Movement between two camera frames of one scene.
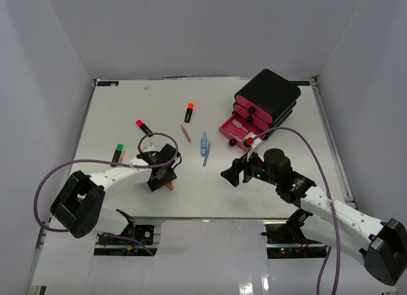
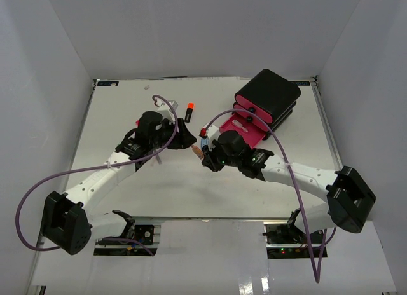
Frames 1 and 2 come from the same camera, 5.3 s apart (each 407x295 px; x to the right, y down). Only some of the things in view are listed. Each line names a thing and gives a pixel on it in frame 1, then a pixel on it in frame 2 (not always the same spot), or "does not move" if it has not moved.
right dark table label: (301, 83) does not move
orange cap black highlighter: (189, 112) does not move
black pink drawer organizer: (264, 102) does not move
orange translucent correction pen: (170, 185) → (198, 152)
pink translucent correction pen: (236, 123) does not move
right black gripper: (232, 174) → (208, 159)
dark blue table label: (107, 83) does not move
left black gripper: (169, 176) → (183, 139)
